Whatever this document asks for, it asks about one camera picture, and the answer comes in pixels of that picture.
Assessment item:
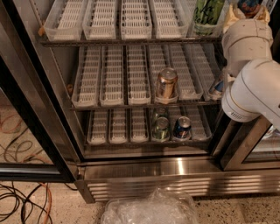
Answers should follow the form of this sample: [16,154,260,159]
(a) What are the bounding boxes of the black cables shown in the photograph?
[0,181,53,224]

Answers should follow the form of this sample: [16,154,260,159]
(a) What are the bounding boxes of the green tall can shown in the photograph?
[192,0,225,36]

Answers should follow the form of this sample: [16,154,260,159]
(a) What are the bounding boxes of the stainless steel fridge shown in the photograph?
[0,0,280,203]

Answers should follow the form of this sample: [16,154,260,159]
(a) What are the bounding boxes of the middle wire shelf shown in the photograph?
[70,100,221,112]

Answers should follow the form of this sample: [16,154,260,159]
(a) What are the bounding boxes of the green can front bottom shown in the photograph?
[152,117,170,141]

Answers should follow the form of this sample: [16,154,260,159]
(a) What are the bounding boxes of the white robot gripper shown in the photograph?
[221,3,273,77]

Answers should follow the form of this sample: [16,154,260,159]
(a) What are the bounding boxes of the clear tray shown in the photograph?
[82,0,117,40]
[87,110,108,145]
[44,0,88,41]
[149,0,190,39]
[130,108,149,143]
[72,46,102,109]
[121,0,152,39]
[108,108,127,144]
[100,45,123,106]
[126,45,151,105]

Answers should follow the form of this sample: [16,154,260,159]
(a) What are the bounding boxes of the blue redbull can middle shelf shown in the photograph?
[209,80,224,101]

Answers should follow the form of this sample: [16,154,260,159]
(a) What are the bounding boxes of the clear plastic bag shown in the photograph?
[101,188,199,224]

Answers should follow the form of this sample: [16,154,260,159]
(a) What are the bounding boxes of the wire shelf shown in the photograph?
[70,100,221,112]
[85,139,210,148]
[40,37,221,47]

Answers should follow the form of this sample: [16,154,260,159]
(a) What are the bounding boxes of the bottom wire shelf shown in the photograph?
[85,139,210,148]

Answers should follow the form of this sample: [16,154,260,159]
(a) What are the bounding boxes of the green can rear bottom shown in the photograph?
[153,108,168,120]

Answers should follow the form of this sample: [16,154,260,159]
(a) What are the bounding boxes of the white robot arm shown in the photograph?
[222,3,280,130]

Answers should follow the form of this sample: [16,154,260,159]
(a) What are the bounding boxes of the orange cable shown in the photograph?
[38,182,53,224]

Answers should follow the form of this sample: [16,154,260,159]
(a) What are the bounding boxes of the gold copper can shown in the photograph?
[156,67,179,99]

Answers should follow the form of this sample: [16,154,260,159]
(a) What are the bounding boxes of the blue can bottom shelf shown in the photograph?
[173,116,191,140]

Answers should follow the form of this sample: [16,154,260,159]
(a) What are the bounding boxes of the top wire shelf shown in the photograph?
[40,37,221,47]

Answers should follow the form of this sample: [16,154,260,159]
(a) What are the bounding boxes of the glass fridge door left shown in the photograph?
[0,57,74,183]

